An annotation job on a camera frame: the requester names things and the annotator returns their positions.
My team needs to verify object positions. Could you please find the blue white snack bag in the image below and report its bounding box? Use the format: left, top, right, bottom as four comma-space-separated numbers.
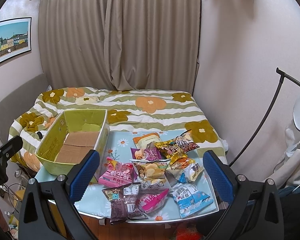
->
171, 183, 214, 218

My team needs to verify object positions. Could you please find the white orange snack bag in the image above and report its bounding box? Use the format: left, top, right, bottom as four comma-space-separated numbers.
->
166, 157, 203, 183

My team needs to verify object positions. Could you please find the brown snack bag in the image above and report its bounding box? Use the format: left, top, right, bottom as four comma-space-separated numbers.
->
102, 183, 146, 224

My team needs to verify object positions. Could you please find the pink milk snack pack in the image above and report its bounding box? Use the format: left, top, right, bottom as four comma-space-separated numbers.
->
98, 157, 134, 187

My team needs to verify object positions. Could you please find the orange red chip bag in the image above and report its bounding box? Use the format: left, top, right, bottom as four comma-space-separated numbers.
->
174, 129, 199, 153

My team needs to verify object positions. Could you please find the pink white snack bag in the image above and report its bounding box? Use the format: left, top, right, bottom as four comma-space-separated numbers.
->
136, 189, 169, 214

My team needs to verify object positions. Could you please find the purple potato chip bag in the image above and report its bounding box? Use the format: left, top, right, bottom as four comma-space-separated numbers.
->
130, 148, 162, 161

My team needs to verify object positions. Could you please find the orange cream snack bag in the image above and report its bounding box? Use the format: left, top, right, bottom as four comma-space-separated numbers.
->
133, 132, 162, 149

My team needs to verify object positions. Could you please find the yellow chocolate snack bag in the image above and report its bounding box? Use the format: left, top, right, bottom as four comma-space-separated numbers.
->
154, 140, 188, 164

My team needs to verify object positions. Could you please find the grey headboard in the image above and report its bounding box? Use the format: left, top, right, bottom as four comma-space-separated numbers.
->
0, 74, 49, 134

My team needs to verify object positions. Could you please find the green cardboard box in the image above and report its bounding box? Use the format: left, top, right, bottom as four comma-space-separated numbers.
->
36, 109, 110, 176

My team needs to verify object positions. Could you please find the framed town picture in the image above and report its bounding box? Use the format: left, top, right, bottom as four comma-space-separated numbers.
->
0, 17, 32, 64

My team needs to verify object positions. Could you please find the blue daisy tablecloth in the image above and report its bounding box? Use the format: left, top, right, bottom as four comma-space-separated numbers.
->
34, 128, 227, 224

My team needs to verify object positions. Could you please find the floral striped quilt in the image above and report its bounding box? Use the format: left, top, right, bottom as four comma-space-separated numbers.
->
8, 87, 227, 172

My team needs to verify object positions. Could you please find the black floor lamp stand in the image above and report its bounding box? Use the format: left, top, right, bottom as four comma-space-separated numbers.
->
228, 67, 300, 167

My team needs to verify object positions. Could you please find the beige curtain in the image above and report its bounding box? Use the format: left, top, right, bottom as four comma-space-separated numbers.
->
38, 0, 201, 93

